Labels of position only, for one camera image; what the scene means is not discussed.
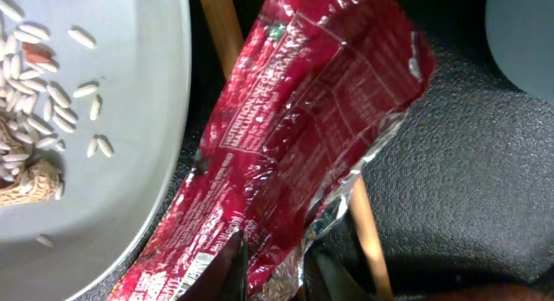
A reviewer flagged red snack wrapper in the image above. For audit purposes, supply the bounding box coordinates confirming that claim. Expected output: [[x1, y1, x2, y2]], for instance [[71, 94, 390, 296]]
[[110, 0, 435, 300]]

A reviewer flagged light blue cup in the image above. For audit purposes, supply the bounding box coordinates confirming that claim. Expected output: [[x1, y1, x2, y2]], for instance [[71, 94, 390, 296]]
[[485, 0, 553, 102]]

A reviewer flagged peanut shells and rice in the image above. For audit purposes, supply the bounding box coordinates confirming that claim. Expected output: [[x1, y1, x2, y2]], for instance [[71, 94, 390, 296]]
[[1, 0, 140, 247]]

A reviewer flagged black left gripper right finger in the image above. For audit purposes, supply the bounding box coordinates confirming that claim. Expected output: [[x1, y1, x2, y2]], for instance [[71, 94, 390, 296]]
[[303, 247, 371, 301]]

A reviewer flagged wooden chopstick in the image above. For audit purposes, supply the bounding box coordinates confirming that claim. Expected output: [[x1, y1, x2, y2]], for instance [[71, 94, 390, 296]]
[[200, 0, 394, 300]]

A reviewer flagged round black tray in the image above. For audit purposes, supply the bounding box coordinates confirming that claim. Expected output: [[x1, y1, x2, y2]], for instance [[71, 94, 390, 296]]
[[73, 0, 554, 301]]

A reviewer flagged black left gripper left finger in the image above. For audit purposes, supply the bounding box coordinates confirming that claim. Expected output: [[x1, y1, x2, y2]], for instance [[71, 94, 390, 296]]
[[178, 230, 248, 301]]

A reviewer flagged grey plate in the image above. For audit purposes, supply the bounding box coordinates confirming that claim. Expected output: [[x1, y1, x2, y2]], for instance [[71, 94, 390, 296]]
[[1, 0, 191, 300]]

